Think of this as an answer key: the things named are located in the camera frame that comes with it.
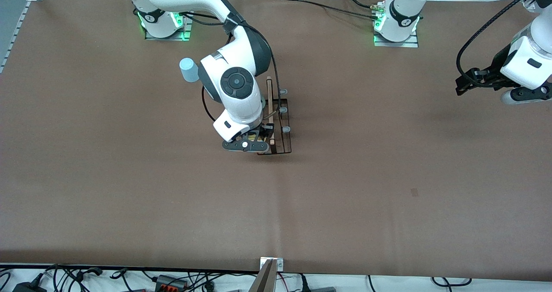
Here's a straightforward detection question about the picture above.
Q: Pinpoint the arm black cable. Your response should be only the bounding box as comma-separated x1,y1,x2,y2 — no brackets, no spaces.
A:
456,0,542,85
183,12,281,122

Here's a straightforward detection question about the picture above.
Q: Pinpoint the light blue plastic cup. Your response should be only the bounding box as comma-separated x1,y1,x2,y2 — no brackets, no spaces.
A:
179,58,200,83

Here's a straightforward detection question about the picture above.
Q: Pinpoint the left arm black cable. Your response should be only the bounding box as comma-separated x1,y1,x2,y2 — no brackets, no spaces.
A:
456,0,542,85

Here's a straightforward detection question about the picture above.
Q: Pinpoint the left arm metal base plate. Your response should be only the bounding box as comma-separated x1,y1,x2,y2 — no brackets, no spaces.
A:
373,29,419,48

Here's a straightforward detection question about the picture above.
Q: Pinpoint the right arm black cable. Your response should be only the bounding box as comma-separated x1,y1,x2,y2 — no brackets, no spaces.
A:
183,12,281,122

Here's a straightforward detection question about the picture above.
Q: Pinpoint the metal camera post bracket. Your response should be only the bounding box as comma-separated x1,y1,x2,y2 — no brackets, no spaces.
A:
248,257,284,292

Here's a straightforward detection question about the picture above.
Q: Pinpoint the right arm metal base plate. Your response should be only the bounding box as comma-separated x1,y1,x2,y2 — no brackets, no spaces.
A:
144,7,197,41

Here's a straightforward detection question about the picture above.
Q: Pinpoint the aluminium side rail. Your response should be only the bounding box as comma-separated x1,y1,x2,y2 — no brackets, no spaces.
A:
0,0,44,73

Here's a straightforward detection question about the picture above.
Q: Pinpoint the long black table cable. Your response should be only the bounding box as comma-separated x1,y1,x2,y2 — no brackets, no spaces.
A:
276,0,382,22

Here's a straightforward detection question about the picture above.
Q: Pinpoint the looped black floor cable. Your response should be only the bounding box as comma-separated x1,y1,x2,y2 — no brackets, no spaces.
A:
431,277,473,289

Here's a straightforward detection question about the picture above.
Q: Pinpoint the black power adapter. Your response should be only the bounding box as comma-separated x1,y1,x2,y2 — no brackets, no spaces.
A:
12,281,47,292

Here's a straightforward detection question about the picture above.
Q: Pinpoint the black box with orange connectors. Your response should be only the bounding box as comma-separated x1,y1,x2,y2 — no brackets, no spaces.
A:
154,275,189,291

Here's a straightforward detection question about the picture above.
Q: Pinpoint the black wire cup holder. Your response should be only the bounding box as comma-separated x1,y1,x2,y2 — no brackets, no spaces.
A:
257,76,292,155

